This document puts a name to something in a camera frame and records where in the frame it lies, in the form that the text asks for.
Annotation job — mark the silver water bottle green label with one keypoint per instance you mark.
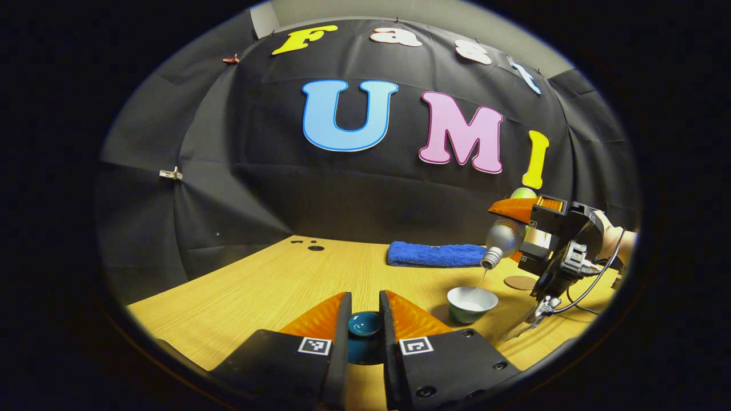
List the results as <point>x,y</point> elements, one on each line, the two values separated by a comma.
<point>502,237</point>

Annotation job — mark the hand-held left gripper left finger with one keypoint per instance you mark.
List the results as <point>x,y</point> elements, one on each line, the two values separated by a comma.
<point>342,342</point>

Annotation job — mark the blue folded towel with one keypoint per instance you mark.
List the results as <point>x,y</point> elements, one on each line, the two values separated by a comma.
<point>434,254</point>

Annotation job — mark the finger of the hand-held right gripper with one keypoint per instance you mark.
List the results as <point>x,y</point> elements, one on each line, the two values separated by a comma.
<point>537,254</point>
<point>514,210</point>

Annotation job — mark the round brown coaster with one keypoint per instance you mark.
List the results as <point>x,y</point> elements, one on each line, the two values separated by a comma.
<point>518,283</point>

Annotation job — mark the black backdrop cloth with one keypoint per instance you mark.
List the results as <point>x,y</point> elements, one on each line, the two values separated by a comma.
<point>342,200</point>

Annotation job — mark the silver clip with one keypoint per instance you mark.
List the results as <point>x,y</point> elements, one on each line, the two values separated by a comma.
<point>171,174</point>

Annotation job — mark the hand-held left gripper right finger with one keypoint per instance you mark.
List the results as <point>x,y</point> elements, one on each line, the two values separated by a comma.
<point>388,342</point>

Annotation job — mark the red clip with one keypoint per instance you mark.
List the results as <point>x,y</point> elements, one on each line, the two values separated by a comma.
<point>231,59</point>

